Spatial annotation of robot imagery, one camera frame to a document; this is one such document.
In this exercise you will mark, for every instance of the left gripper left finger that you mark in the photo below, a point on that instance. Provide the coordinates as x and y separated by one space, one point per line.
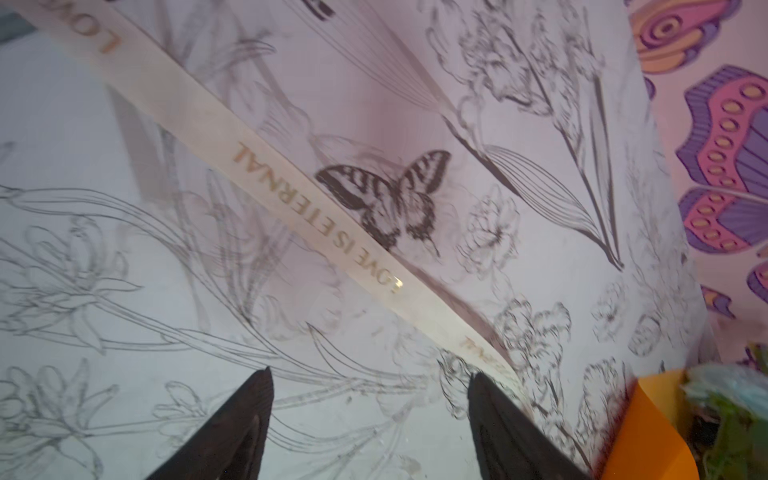
231 444

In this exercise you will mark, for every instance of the white ribbon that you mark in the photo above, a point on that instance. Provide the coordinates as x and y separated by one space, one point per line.
144 74

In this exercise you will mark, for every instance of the white fake flower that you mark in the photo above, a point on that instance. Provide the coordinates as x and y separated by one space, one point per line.
728 434

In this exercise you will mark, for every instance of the orange wrapping paper sheet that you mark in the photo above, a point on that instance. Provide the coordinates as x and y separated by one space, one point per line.
651 442

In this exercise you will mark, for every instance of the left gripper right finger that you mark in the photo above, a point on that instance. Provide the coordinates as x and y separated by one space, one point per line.
508 444

